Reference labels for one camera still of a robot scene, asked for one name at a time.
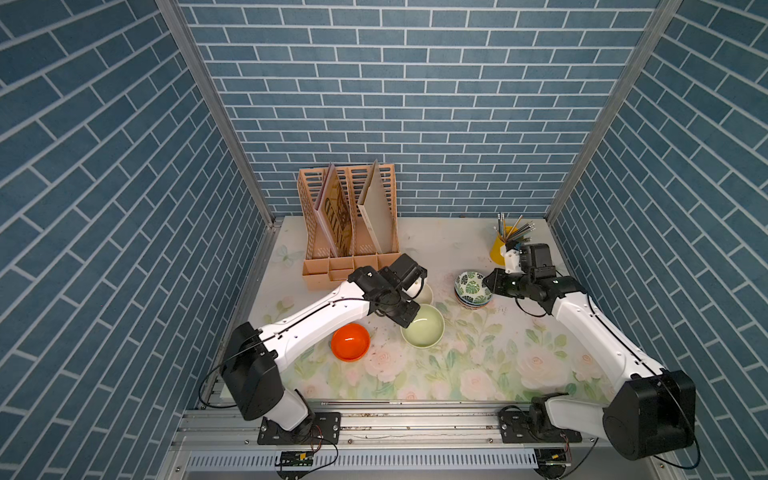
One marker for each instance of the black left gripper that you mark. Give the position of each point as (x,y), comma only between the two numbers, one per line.
(405,318)

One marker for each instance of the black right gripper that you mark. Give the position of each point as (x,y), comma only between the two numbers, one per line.
(492,281)

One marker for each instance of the cream bowl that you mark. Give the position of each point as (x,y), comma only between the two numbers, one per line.
(425,296)

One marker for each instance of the light green bowl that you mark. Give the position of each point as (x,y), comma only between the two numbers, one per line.
(427,328)

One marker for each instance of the green leaf pattern bowl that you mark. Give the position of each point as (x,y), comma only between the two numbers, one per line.
(469,286)

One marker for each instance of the blue floral bowl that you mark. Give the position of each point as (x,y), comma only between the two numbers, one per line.
(470,305)

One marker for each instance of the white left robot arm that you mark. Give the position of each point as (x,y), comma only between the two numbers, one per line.
(255,357)

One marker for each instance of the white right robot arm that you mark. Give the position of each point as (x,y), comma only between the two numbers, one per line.
(653,409)

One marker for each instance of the yellow metal pencil cup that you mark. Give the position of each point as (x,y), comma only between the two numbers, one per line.
(496,254)

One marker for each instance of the orange bowl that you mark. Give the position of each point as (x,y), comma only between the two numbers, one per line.
(350,343)

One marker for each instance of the peach plastic file organizer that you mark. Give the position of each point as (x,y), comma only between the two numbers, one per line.
(350,213)

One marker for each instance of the beige folder board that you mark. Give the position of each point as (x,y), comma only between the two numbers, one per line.
(374,208)

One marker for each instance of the floral table mat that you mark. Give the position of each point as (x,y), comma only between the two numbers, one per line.
(505,351)

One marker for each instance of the brown lettered book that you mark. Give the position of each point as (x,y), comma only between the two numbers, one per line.
(333,215)

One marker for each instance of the green circuit board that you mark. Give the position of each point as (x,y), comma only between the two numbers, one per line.
(295,459)

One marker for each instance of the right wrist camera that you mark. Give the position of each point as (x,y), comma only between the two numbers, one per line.
(512,262)

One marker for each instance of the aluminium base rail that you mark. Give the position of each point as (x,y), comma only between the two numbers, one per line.
(397,440)

